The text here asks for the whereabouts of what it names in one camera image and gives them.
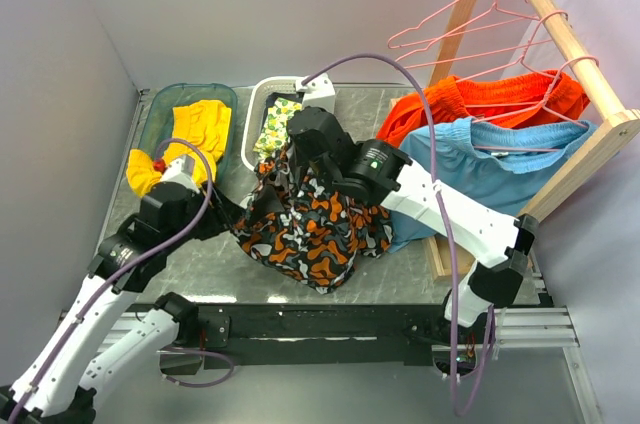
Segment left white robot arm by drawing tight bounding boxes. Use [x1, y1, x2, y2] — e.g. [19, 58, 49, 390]
[1, 183, 244, 423]

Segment wooden clothes rack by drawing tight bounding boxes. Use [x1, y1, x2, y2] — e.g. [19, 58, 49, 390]
[388, 0, 640, 285]

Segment orange shorts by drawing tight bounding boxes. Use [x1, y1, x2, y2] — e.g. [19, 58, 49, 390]
[377, 72, 590, 147]

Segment aluminium rail frame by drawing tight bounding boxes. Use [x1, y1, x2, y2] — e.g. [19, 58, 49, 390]
[27, 306, 601, 424]

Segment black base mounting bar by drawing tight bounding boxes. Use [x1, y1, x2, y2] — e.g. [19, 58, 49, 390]
[144, 297, 450, 366]

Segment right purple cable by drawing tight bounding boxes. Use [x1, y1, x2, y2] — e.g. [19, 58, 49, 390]
[301, 53, 496, 418]

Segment light blue shorts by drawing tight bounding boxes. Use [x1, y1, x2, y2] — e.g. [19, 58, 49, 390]
[387, 117, 599, 255]

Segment teal plastic bin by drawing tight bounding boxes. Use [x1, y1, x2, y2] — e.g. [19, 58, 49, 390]
[130, 84, 238, 181]

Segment camouflage patterned shorts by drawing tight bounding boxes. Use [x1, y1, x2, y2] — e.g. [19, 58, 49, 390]
[232, 144, 394, 294]

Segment yellow shorts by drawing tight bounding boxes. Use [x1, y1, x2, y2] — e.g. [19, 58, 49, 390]
[126, 100, 232, 197]

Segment pink hanger holding orange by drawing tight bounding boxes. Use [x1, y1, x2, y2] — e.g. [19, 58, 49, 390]
[460, 10, 599, 127]

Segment white plastic basket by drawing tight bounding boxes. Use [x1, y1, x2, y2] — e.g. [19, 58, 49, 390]
[241, 76, 303, 170]

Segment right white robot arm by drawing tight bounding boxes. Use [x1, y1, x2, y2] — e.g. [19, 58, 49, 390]
[286, 107, 538, 343]

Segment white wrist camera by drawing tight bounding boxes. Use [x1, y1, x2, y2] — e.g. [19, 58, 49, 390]
[152, 154, 200, 193]
[295, 73, 336, 113]

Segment pink wire hanger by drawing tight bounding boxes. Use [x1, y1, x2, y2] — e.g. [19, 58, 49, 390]
[386, 0, 529, 60]
[394, 0, 536, 69]

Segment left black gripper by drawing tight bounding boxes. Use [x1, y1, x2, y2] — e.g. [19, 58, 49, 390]
[164, 178, 246, 252]

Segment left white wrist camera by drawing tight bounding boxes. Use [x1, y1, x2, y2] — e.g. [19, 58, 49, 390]
[152, 154, 200, 193]

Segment lemon print folded cloth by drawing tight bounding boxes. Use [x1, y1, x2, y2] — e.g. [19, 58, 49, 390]
[253, 98, 302, 158]

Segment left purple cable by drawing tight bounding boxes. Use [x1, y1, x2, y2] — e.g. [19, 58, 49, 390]
[7, 138, 235, 420]

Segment pink hanger holding blue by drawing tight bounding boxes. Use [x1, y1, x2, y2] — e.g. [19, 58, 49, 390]
[472, 56, 600, 153]

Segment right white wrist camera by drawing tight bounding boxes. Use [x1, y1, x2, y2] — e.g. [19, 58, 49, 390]
[295, 73, 336, 113]

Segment purple cable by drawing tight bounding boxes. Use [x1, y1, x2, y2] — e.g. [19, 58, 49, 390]
[7, 138, 235, 420]
[301, 53, 496, 418]

